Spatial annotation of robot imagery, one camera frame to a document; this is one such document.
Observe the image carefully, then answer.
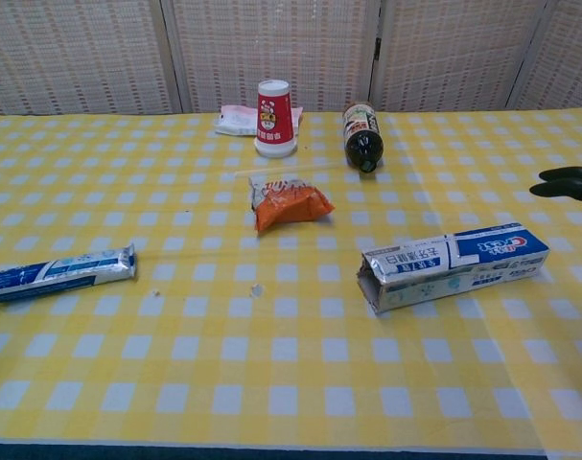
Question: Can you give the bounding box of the pink white tissue packet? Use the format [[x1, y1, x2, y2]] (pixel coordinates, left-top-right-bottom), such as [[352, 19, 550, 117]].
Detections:
[[213, 103, 305, 138]]

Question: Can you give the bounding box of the brown drink bottle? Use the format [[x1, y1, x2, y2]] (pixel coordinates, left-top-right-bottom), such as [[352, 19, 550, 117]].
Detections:
[[342, 100, 381, 174]]

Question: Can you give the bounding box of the small silver blue can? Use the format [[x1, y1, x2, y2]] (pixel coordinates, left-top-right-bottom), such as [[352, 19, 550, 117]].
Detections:
[[0, 242, 139, 306]]

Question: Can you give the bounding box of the red white paper cup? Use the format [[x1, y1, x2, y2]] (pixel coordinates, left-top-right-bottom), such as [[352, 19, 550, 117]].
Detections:
[[254, 79, 297, 159]]

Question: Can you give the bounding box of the yellow white checked tablecloth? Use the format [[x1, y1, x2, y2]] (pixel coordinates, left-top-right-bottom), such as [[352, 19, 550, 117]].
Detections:
[[0, 107, 582, 454]]

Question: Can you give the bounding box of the clear drinking straw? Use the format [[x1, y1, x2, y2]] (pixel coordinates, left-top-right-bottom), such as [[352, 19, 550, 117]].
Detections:
[[235, 161, 344, 179]]

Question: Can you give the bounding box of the blue white toothpaste box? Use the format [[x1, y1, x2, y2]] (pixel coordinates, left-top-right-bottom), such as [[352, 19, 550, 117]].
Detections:
[[357, 221, 550, 315]]

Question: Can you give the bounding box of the woven folding screen panel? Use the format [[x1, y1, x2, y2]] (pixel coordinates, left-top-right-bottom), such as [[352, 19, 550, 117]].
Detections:
[[160, 0, 385, 114], [369, 0, 563, 113], [0, 0, 184, 117], [505, 0, 582, 111]]

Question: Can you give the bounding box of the orange snack packet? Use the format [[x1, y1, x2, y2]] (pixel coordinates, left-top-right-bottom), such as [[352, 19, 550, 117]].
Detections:
[[247, 174, 337, 236]]

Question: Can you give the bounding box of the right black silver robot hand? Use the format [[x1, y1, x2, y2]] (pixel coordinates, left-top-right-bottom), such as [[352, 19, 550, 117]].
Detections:
[[529, 166, 582, 203]]

